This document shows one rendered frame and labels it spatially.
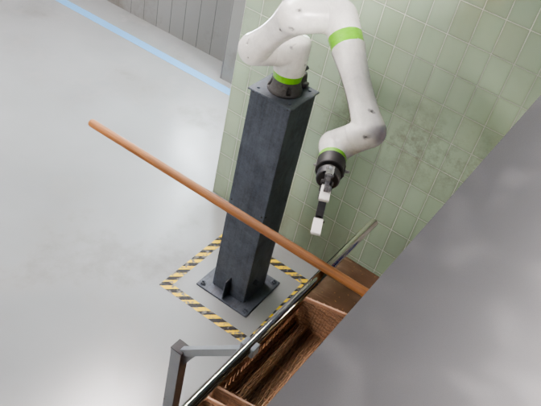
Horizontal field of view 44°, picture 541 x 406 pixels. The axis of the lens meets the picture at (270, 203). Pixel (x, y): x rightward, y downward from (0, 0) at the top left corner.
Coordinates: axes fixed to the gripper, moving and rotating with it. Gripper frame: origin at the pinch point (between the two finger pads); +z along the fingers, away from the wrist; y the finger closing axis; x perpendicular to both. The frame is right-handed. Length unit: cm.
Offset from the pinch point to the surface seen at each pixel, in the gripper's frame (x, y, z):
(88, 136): 150, 137, -173
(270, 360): 5, 77, -1
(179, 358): 31, 40, 32
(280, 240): 9.9, 15.7, -1.9
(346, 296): -20, 82, -44
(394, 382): -9, -79, 107
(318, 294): -8, 81, -41
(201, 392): 19, 15, 57
